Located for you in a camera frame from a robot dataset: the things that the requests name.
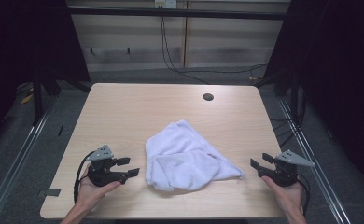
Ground metal floor rail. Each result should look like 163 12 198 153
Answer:
0 94 60 224
277 98 353 224

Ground black wall cable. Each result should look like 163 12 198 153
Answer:
159 15 269 85

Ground dark curtain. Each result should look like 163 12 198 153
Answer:
263 0 364 195
0 0 91 150

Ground white power outlet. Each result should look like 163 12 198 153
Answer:
154 0 178 9

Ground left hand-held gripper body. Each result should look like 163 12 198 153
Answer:
85 144 130 188

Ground black metal stand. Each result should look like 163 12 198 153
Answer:
253 66 304 125
30 60 63 127

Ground yellow item on floor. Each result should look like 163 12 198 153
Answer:
20 92 35 105

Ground grey tape strip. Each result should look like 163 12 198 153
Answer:
37 188 63 199

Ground black floor cables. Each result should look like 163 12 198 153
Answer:
269 92 307 148

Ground person's right hand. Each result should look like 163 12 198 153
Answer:
260 175 304 217

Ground person's left hand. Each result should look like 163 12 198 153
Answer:
75 164 122 213

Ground white towel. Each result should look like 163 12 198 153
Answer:
144 119 245 192

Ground black horizontal frame bar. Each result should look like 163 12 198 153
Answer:
67 7 289 21

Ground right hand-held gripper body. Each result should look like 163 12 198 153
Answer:
257 149 316 188

